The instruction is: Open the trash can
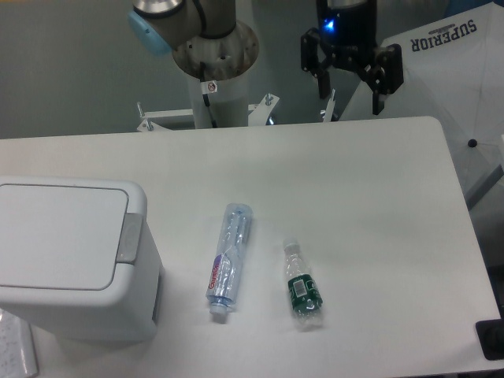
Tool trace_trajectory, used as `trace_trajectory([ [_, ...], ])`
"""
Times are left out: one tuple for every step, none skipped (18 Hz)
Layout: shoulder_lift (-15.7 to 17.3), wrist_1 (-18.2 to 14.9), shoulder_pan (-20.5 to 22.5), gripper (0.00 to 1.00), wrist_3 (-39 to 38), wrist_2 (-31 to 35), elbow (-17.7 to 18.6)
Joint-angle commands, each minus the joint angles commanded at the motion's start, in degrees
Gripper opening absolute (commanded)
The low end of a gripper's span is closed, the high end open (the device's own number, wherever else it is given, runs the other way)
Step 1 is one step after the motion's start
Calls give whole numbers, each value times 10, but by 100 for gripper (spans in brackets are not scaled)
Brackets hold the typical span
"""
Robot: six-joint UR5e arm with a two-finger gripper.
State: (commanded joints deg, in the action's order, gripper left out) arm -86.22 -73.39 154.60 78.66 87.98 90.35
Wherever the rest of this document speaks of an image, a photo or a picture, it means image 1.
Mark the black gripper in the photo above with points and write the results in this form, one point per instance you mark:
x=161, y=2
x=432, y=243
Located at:
x=346, y=39

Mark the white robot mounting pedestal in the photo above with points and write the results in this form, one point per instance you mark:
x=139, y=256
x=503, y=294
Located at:
x=217, y=78

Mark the white trash can lid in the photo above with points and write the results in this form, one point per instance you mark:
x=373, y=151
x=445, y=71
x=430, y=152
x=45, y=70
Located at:
x=60, y=237

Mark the white plastic trash can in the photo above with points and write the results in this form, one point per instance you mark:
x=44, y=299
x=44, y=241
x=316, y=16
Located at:
x=126, y=310

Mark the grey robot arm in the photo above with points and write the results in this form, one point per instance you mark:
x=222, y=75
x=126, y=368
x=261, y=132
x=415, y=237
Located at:
x=162, y=26

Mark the grey lid push button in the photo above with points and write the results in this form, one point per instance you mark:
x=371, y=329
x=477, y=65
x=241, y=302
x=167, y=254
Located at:
x=130, y=236

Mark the small green label bottle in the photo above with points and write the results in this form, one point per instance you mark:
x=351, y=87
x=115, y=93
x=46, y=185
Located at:
x=305, y=298

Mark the black device at table edge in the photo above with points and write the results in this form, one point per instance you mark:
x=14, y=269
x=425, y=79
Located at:
x=490, y=334

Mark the crushed clear blue bottle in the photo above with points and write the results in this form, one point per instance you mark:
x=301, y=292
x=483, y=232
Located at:
x=226, y=271

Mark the clear textured plastic sheet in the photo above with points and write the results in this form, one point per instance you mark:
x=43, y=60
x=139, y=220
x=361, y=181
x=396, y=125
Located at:
x=18, y=357

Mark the white Superior umbrella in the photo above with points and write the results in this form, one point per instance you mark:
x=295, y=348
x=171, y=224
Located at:
x=453, y=71

